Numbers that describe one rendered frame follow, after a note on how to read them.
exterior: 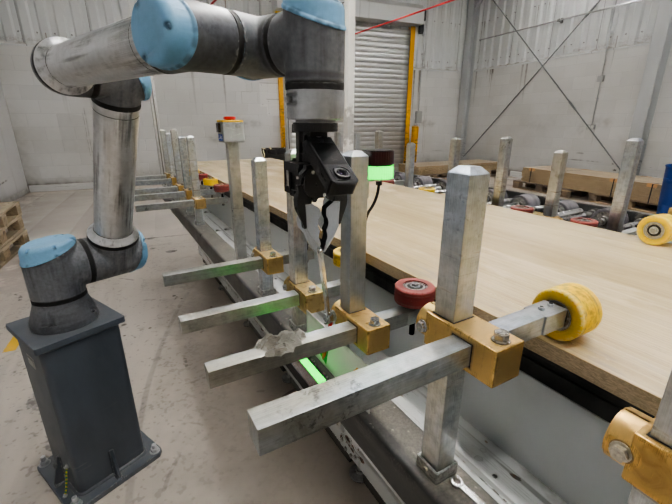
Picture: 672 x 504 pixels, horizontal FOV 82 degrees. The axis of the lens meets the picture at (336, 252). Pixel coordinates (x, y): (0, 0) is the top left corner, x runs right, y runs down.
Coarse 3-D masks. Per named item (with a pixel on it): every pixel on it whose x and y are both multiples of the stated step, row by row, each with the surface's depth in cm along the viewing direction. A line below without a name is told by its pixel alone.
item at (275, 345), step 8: (264, 336) 64; (272, 336) 64; (280, 336) 64; (288, 336) 64; (296, 336) 65; (304, 336) 67; (256, 344) 64; (264, 344) 63; (272, 344) 64; (280, 344) 62; (288, 344) 63; (296, 344) 64; (272, 352) 61; (280, 352) 61; (288, 352) 62
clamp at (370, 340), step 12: (336, 312) 76; (348, 312) 73; (360, 312) 73; (372, 312) 73; (360, 324) 69; (384, 324) 69; (360, 336) 69; (372, 336) 68; (384, 336) 69; (360, 348) 70; (372, 348) 68; (384, 348) 70
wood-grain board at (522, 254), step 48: (384, 192) 180; (432, 192) 180; (336, 240) 110; (384, 240) 108; (432, 240) 108; (528, 240) 108; (576, 240) 108; (624, 240) 108; (480, 288) 77; (528, 288) 77; (624, 288) 77; (624, 336) 60; (624, 384) 50
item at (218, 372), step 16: (400, 320) 75; (320, 336) 67; (336, 336) 68; (352, 336) 70; (240, 352) 62; (256, 352) 62; (304, 352) 65; (320, 352) 67; (208, 368) 58; (224, 368) 59; (240, 368) 60; (256, 368) 62; (272, 368) 63; (208, 384) 59; (224, 384) 59
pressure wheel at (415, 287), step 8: (400, 280) 79; (408, 280) 79; (416, 280) 79; (424, 280) 79; (400, 288) 75; (408, 288) 76; (416, 288) 76; (424, 288) 76; (432, 288) 75; (400, 296) 75; (408, 296) 74; (416, 296) 73; (424, 296) 73; (432, 296) 74; (400, 304) 75; (408, 304) 74; (416, 304) 74; (424, 304) 74
